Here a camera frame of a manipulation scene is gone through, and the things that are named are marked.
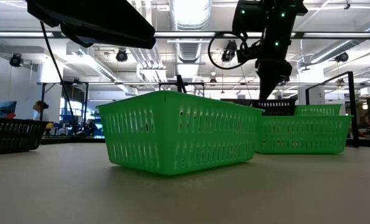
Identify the person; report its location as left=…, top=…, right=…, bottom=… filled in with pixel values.
left=358, top=111, right=370, bottom=139
left=32, top=100, right=51, bottom=122

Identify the blue computer monitor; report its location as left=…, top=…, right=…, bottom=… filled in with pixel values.
left=0, top=101, right=17, bottom=118

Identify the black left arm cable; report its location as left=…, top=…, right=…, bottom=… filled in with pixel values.
left=39, top=21, right=88, bottom=138

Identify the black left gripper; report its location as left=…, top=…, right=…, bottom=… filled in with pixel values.
left=26, top=0, right=156, bottom=50

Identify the black ceiling light track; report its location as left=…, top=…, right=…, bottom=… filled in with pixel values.
left=0, top=30, right=370, bottom=39

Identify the background black workstation frame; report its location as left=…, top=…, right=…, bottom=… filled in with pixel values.
left=37, top=80, right=91, bottom=138

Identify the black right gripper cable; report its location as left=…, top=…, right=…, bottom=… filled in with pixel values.
left=207, top=30, right=250, bottom=70

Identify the silver ceiling air duct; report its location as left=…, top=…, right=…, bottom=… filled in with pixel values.
left=169, top=0, right=213, bottom=65

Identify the tan table mat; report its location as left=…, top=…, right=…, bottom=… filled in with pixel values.
left=0, top=142, right=370, bottom=224

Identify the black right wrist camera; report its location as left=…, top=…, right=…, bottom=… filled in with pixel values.
left=236, top=46, right=260, bottom=64

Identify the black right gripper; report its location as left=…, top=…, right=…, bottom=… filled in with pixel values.
left=255, top=59, right=293, bottom=101

